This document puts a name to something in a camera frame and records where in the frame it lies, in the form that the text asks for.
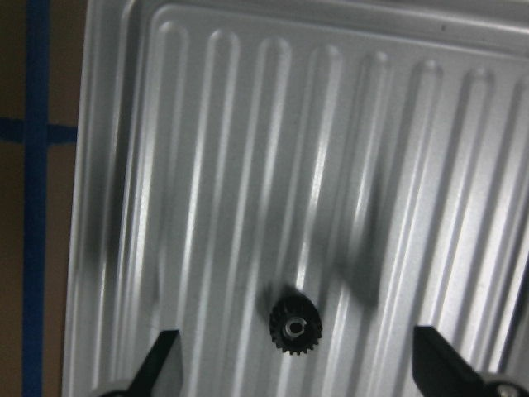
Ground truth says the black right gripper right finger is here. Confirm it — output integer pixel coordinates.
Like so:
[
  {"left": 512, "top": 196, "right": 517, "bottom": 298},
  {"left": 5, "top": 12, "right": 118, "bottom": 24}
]
[{"left": 413, "top": 326, "right": 496, "bottom": 397}]

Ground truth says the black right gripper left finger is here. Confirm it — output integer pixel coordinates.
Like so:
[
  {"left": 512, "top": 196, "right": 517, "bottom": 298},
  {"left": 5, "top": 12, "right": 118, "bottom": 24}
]
[{"left": 127, "top": 330, "right": 183, "bottom": 397}]

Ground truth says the black bearing gear on tray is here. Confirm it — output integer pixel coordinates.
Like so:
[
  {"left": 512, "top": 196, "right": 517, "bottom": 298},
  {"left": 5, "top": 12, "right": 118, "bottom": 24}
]
[{"left": 269, "top": 295, "right": 322, "bottom": 356}]

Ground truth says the ribbed silver metal tray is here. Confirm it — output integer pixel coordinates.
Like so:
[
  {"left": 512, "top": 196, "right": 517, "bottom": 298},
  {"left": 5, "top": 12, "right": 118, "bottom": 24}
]
[{"left": 62, "top": 1, "right": 528, "bottom": 396}]

